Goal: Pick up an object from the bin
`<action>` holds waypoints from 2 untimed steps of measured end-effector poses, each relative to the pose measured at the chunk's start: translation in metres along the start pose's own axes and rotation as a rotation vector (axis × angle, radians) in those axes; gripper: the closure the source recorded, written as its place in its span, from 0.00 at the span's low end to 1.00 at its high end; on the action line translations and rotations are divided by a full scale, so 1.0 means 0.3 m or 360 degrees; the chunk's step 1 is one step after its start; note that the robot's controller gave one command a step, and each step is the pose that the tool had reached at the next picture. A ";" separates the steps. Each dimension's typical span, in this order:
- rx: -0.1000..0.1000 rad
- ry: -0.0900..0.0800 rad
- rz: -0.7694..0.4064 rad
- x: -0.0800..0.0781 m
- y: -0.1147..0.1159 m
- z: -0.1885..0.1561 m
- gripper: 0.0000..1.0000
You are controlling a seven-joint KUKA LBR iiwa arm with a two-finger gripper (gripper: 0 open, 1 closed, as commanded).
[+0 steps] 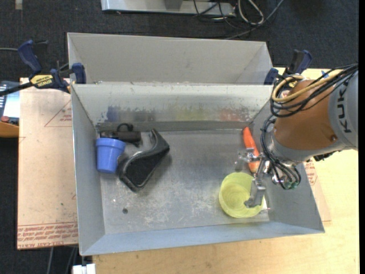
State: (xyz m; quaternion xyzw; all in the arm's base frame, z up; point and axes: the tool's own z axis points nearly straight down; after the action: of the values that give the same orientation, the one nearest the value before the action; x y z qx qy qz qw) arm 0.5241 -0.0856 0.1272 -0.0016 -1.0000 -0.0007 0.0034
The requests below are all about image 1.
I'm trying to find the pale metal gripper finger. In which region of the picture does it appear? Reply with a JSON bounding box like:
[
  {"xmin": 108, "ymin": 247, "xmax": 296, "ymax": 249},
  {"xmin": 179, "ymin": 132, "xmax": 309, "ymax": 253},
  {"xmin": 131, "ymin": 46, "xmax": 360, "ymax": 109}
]
[
  {"xmin": 234, "ymin": 148, "xmax": 260, "ymax": 172},
  {"xmin": 244, "ymin": 179, "xmax": 267, "ymax": 209}
]

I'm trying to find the orange toy carrot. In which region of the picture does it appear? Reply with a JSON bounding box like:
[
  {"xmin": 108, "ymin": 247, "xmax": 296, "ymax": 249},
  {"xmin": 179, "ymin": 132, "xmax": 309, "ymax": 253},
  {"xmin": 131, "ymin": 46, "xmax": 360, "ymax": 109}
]
[{"xmin": 242, "ymin": 126, "xmax": 262, "ymax": 174}]

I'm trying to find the yellow translucent plastic cup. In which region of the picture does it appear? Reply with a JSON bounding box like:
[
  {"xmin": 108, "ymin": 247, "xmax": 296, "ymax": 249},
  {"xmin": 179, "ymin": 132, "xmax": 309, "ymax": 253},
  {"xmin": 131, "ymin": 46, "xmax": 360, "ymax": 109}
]
[{"xmin": 218, "ymin": 172, "xmax": 265, "ymax": 219}]

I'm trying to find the grey metal bin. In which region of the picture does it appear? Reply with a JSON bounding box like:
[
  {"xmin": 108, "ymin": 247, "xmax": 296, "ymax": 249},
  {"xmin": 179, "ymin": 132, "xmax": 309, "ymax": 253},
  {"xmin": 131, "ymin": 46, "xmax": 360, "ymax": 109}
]
[{"xmin": 67, "ymin": 32, "xmax": 326, "ymax": 256}]

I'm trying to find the black curved plastic scoop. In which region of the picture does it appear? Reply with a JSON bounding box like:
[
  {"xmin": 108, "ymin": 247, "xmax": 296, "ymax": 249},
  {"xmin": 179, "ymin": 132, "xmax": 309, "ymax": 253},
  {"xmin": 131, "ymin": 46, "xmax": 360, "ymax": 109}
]
[{"xmin": 117, "ymin": 128, "xmax": 171, "ymax": 194}]

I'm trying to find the dark brown block, black loop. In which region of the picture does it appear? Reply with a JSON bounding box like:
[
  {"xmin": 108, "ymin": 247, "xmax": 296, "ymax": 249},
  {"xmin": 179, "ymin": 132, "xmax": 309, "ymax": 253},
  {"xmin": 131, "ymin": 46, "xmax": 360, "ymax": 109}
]
[{"xmin": 115, "ymin": 123, "xmax": 143, "ymax": 146}]

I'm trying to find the blue plastic cup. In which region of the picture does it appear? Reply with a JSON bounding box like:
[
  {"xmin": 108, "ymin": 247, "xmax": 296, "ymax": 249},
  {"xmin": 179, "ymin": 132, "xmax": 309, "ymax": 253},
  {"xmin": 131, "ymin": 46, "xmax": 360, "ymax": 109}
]
[{"xmin": 95, "ymin": 137, "xmax": 127, "ymax": 174}]

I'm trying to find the brown cardboard board, red print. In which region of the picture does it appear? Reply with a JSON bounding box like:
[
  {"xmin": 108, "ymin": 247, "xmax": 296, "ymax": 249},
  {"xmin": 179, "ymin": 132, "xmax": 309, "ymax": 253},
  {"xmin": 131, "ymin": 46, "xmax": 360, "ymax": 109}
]
[{"xmin": 16, "ymin": 77, "xmax": 333, "ymax": 251}]

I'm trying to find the black cylinder on white bracket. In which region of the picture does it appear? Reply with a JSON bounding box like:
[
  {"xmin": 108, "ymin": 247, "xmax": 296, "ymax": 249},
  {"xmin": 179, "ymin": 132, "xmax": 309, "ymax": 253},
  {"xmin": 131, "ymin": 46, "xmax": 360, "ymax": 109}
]
[{"xmin": 313, "ymin": 150, "xmax": 342, "ymax": 162}]

